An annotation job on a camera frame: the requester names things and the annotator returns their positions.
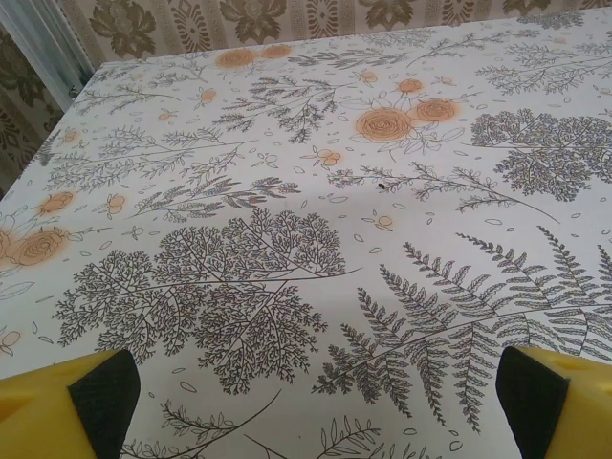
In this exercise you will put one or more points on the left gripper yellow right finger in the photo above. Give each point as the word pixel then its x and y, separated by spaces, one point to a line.
pixel 574 411

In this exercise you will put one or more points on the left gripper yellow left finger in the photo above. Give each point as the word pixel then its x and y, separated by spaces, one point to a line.
pixel 38 416

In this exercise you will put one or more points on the floral tablecloth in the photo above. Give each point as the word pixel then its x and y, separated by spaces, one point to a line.
pixel 306 215

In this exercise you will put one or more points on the aluminium corner post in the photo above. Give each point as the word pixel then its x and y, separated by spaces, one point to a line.
pixel 48 43

